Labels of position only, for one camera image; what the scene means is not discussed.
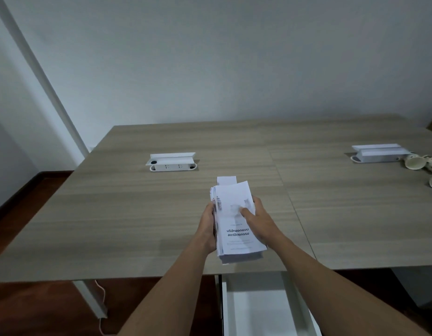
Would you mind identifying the white table power socket box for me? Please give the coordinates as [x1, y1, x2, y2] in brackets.
[350, 143, 412, 163]
[145, 152, 198, 172]

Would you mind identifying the stack of white paper leaflets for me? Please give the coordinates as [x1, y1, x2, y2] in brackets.
[209, 176, 268, 265]

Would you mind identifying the white cable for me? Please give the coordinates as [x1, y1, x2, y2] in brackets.
[94, 279, 116, 336]

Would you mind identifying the person's left hand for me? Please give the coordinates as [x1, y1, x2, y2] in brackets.
[193, 201, 218, 255]

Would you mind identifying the person's right forearm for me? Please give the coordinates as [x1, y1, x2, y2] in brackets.
[267, 231, 432, 336]

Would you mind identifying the person's right hand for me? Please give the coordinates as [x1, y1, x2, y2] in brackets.
[240, 196, 286, 246]

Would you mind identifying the white open drawer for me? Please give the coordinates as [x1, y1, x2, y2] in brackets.
[216, 271, 322, 336]

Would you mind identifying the wooden table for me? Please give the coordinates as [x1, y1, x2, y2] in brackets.
[0, 114, 432, 284]

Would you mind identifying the person's left forearm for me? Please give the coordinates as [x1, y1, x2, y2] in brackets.
[117, 237, 216, 336]

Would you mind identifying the white table leg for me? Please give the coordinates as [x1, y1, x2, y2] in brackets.
[72, 280, 108, 319]

